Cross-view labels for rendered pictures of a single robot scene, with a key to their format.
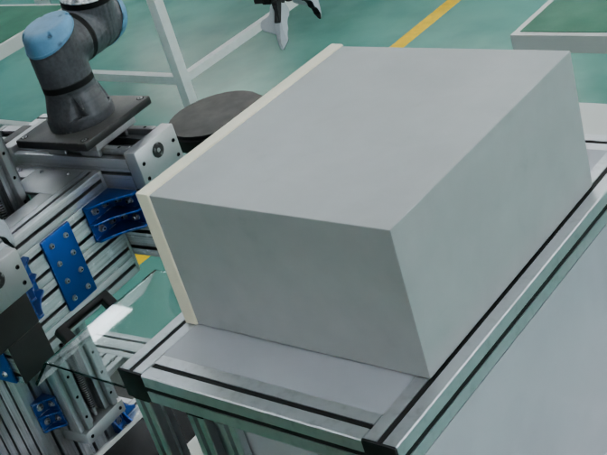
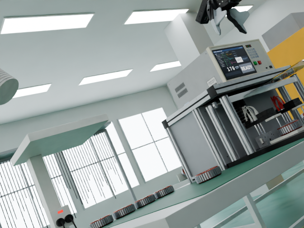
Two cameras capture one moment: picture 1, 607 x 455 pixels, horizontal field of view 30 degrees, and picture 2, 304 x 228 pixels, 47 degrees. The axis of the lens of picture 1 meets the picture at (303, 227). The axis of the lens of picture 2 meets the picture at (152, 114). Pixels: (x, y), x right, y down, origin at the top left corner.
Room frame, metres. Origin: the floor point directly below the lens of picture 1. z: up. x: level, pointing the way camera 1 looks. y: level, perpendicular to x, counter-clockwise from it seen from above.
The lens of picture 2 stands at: (3.27, -0.35, 0.82)
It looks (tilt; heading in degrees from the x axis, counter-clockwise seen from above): 11 degrees up; 186
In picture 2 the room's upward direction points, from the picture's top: 25 degrees counter-clockwise
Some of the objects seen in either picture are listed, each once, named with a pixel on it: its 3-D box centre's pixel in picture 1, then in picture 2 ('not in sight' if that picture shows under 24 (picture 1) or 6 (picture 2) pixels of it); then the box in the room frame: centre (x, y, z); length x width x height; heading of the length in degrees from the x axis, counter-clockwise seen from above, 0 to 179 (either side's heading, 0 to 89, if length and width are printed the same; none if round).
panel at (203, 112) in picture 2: not in sight; (251, 119); (1.37, -0.06, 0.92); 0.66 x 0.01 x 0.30; 134
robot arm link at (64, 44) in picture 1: (57, 48); not in sight; (2.41, 0.39, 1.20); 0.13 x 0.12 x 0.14; 144
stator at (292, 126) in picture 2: not in sight; (289, 127); (1.64, 0.03, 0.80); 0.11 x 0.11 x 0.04
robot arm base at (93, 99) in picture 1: (74, 97); not in sight; (2.40, 0.40, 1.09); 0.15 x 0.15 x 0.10
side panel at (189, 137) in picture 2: not in sight; (194, 147); (1.49, -0.40, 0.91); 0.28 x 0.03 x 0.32; 44
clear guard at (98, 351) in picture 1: (157, 341); (298, 72); (1.41, 0.25, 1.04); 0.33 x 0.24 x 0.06; 44
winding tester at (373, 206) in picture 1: (373, 188); (220, 76); (1.31, -0.10, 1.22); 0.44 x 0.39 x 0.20; 134
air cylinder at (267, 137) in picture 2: not in sight; (265, 139); (1.53, -0.07, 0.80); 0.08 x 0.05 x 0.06; 134
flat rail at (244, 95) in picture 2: not in sight; (263, 88); (1.48, 0.04, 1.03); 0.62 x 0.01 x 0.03; 134
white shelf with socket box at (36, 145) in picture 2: not in sight; (76, 182); (1.77, -0.94, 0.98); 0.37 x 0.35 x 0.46; 134
